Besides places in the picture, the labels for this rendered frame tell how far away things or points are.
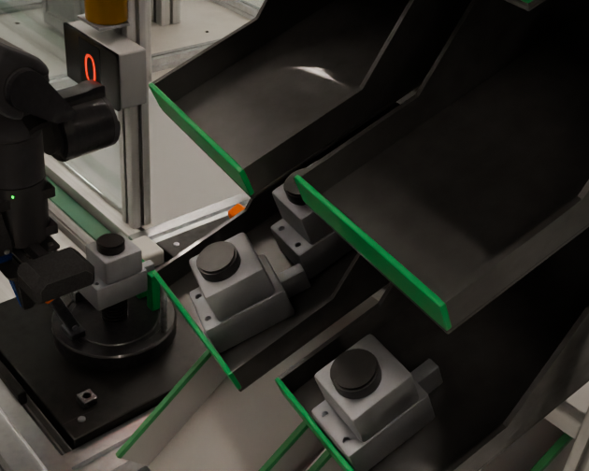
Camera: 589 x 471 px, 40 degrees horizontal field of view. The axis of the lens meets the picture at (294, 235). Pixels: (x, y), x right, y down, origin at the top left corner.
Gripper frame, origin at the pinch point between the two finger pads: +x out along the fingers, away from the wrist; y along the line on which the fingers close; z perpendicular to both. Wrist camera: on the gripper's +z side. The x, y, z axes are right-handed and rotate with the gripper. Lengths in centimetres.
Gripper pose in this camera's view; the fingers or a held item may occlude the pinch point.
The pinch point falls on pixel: (24, 279)
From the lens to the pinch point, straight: 85.7
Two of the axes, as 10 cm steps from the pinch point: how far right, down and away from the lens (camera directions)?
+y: 6.6, 4.7, -5.9
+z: -7.5, 3.0, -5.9
